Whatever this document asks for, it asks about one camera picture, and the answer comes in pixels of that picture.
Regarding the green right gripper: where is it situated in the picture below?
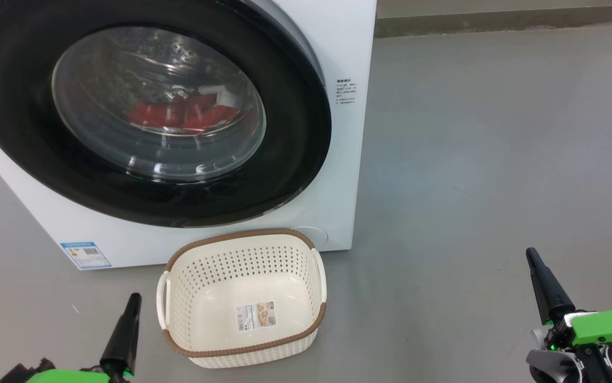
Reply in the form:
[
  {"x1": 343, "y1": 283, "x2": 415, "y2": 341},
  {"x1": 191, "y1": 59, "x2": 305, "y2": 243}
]
[{"x1": 525, "y1": 247, "x2": 612, "y2": 352}]

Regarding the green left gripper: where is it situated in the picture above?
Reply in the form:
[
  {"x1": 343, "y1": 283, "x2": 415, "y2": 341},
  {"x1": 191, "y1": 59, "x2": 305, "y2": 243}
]
[{"x1": 25, "y1": 293, "x2": 143, "y2": 383}]

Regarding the grey washing machine door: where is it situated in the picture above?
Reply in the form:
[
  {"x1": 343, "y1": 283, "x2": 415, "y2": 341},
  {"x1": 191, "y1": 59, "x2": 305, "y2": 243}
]
[{"x1": 0, "y1": 0, "x2": 332, "y2": 228}]

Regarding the red and white jersey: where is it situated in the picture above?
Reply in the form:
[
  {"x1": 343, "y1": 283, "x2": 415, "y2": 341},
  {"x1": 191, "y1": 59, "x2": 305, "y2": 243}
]
[{"x1": 128, "y1": 85, "x2": 240, "y2": 134}]

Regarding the cream laundry basket brown rim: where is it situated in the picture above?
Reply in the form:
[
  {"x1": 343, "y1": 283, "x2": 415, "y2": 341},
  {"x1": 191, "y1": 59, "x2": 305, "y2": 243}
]
[{"x1": 156, "y1": 229, "x2": 328, "y2": 369}]

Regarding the white front-load washing machine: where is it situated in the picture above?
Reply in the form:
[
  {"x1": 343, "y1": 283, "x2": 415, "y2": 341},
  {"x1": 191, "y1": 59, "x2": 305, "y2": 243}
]
[{"x1": 0, "y1": 0, "x2": 377, "y2": 271}]

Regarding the blue energy label sticker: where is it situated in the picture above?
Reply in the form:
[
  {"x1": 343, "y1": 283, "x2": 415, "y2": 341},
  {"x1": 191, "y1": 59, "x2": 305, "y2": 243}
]
[{"x1": 60, "y1": 242, "x2": 112, "y2": 270}]

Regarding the paper product label sticker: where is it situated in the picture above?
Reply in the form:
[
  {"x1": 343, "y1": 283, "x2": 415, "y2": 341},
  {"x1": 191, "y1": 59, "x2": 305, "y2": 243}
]
[{"x1": 237, "y1": 302, "x2": 277, "y2": 332}]

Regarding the round white filter cover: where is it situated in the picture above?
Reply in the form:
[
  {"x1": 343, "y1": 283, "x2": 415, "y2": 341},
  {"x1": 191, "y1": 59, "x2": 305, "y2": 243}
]
[{"x1": 290, "y1": 226, "x2": 329, "y2": 251}]

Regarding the printed text instruction sticker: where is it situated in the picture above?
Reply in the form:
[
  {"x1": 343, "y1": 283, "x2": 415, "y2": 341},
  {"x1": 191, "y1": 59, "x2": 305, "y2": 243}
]
[{"x1": 336, "y1": 79, "x2": 359, "y2": 106}]

